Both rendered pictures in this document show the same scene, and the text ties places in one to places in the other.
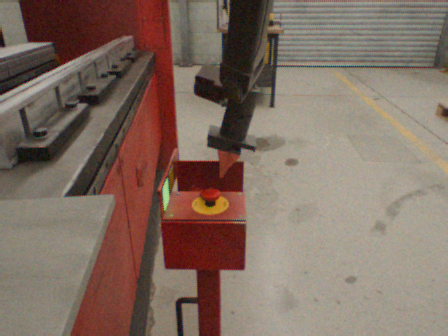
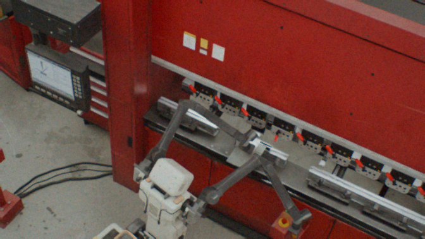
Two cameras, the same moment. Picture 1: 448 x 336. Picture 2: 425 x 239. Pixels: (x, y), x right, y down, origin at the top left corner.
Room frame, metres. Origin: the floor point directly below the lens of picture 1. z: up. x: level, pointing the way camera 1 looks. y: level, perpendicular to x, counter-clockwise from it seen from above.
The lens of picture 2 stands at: (1.11, -2.06, 3.90)
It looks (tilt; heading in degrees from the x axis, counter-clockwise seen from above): 47 degrees down; 120
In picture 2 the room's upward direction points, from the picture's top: 7 degrees clockwise
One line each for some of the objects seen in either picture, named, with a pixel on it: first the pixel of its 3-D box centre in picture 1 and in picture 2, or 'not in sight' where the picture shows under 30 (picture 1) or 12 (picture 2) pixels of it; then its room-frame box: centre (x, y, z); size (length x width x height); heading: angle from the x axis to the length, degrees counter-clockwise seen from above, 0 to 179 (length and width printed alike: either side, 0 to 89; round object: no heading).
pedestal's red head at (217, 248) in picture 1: (207, 204); (289, 227); (0.62, 0.04, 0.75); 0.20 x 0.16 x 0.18; 179
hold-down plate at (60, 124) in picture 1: (59, 127); (329, 191); (0.72, 0.36, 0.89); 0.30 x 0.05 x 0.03; 6
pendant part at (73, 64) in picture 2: not in sight; (61, 75); (-1.03, -0.33, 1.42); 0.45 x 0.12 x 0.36; 7
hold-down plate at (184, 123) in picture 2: not in sight; (178, 121); (-0.48, 0.23, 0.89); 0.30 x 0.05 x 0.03; 6
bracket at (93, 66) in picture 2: not in sight; (80, 73); (-1.15, -0.06, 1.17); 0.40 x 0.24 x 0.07; 6
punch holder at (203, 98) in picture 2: not in sight; (205, 90); (-0.31, 0.31, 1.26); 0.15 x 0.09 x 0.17; 6
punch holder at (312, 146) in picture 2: not in sight; (312, 138); (0.48, 0.39, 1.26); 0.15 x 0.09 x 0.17; 6
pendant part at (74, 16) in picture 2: not in sight; (62, 53); (-1.08, -0.25, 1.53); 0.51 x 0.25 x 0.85; 7
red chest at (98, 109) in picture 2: not in sight; (112, 81); (-1.42, 0.54, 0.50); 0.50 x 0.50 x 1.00; 6
